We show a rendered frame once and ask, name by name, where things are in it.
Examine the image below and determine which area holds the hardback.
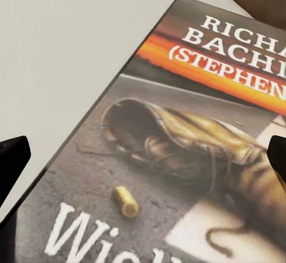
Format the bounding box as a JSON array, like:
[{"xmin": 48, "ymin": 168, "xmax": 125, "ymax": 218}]
[{"xmin": 0, "ymin": 0, "xmax": 286, "ymax": 263}]

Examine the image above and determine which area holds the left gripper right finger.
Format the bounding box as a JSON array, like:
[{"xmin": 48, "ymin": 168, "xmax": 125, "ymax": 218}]
[{"xmin": 267, "ymin": 135, "xmax": 286, "ymax": 183}]

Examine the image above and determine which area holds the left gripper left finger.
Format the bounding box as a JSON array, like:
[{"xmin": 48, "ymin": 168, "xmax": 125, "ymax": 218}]
[{"xmin": 0, "ymin": 135, "xmax": 31, "ymax": 208}]

